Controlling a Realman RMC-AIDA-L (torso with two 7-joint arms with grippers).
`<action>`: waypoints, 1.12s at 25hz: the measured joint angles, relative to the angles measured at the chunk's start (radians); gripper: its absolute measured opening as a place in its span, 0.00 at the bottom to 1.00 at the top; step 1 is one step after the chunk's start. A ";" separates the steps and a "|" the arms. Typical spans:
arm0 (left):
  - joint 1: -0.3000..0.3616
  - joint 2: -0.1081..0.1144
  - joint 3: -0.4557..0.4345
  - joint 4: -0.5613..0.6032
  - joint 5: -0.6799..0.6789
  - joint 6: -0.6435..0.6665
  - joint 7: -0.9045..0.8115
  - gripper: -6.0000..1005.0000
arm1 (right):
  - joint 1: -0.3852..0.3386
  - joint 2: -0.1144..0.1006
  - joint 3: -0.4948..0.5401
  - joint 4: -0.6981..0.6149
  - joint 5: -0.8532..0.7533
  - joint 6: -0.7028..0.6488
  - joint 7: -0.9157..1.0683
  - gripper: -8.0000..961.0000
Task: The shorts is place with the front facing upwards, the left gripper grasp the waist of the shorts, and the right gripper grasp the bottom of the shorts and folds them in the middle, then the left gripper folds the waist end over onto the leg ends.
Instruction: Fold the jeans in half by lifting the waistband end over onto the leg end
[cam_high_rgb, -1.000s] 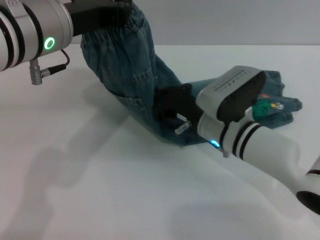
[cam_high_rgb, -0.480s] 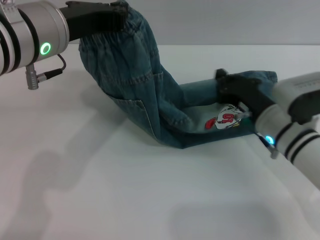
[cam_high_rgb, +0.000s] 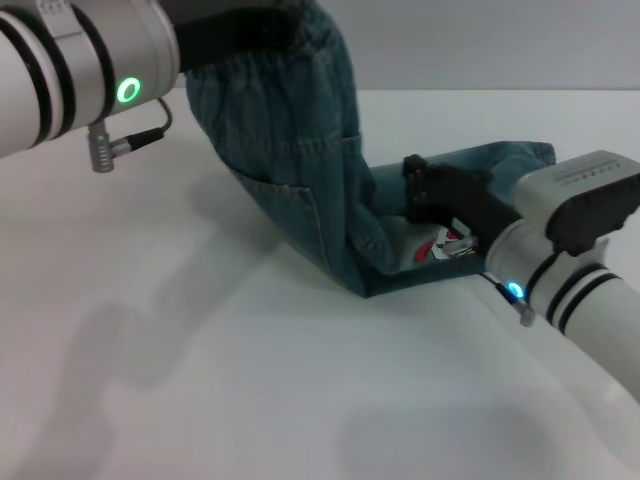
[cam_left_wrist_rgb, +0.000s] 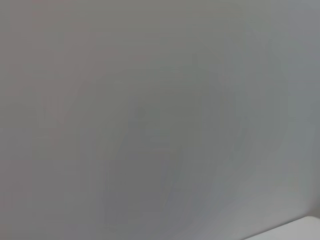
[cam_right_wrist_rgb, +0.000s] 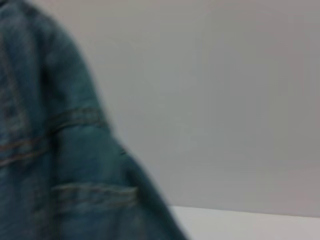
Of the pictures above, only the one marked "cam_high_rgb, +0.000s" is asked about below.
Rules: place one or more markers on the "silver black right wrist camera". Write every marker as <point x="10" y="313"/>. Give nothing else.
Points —
<point x="585" y="200"/>

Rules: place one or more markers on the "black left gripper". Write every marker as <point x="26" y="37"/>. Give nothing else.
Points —
<point x="225" y="30"/>

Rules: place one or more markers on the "blue denim shorts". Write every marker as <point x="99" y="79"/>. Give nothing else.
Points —
<point x="280" y="125"/>

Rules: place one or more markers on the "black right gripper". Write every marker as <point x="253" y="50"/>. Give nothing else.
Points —
<point x="450" y="192"/>

